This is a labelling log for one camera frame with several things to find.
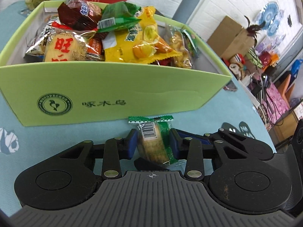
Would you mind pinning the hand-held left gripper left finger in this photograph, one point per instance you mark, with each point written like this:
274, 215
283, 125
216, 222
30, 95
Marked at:
132, 144

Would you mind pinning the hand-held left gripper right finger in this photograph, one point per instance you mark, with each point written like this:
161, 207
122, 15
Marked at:
174, 144

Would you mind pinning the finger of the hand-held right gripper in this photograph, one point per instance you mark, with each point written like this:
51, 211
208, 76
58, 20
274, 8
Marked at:
222, 134

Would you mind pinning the green cracker packet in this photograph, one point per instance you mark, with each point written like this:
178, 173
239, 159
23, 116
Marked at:
152, 144

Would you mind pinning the green cardboard box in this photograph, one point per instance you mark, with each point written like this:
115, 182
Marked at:
118, 94

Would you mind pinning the clear fried snack packet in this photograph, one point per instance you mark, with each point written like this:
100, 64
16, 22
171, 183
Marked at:
180, 49

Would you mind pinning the green clear snack packet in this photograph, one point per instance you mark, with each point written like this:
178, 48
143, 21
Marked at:
193, 43

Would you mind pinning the yellow pie packet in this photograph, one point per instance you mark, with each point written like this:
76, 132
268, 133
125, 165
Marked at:
132, 45

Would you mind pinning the small orange snack packet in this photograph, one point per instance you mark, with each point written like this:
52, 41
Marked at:
94, 48

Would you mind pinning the orange rice cracker packet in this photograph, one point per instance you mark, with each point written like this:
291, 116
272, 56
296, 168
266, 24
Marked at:
62, 48

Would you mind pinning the silver red snack packet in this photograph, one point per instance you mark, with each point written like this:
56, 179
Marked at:
39, 40

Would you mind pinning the dark red cookie packet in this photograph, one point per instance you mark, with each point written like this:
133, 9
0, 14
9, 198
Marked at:
78, 13

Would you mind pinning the dark smartphone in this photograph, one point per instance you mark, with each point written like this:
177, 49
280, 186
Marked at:
230, 87

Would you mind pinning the pink patterned cloth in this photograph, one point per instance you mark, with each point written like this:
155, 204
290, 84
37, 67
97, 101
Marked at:
277, 101

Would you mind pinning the orange bag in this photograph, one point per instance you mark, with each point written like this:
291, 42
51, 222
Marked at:
274, 60

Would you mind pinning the brown cardboard box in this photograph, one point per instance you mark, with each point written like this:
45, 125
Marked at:
227, 37

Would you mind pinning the dark red plant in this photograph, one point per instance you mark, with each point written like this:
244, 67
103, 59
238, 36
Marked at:
254, 29

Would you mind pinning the small blue paper fan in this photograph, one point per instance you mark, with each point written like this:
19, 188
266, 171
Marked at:
277, 27

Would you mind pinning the large blue paper fan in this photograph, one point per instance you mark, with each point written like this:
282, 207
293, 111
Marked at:
269, 11

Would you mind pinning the grey blue bottle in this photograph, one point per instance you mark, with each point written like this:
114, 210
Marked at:
187, 4

